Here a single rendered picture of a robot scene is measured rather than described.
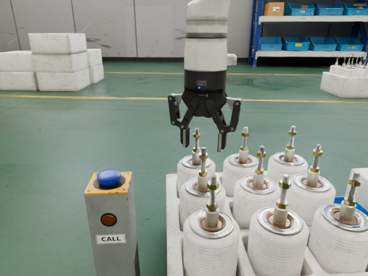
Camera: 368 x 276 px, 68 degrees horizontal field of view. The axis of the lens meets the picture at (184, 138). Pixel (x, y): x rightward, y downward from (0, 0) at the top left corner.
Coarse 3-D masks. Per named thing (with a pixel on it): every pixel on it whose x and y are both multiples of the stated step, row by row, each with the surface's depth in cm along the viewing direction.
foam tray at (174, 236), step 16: (176, 176) 76; (176, 192) 69; (176, 208) 62; (176, 224) 57; (176, 240) 53; (240, 240) 53; (176, 256) 49; (240, 256) 49; (304, 256) 49; (176, 272) 46; (240, 272) 48; (304, 272) 49; (320, 272) 46
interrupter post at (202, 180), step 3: (198, 174) 56; (198, 177) 56; (201, 177) 55; (204, 177) 55; (207, 177) 56; (198, 180) 56; (201, 180) 56; (204, 180) 56; (207, 180) 56; (198, 183) 56; (201, 183) 56; (204, 183) 56; (198, 186) 57; (201, 186) 56; (204, 186) 56; (201, 189) 56; (204, 189) 56
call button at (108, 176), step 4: (100, 172) 47; (104, 172) 47; (108, 172) 47; (112, 172) 47; (116, 172) 47; (120, 172) 47; (96, 176) 46; (100, 176) 46; (104, 176) 46; (108, 176) 46; (112, 176) 46; (116, 176) 46; (120, 176) 47; (100, 180) 45; (104, 180) 45; (108, 180) 45; (112, 180) 45; (116, 180) 46; (104, 184) 46; (108, 184) 46; (112, 184) 46
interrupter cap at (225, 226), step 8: (192, 216) 48; (200, 216) 48; (224, 216) 48; (192, 224) 46; (200, 224) 46; (224, 224) 46; (232, 224) 46; (200, 232) 44; (208, 232) 44; (216, 232) 44; (224, 232) 44
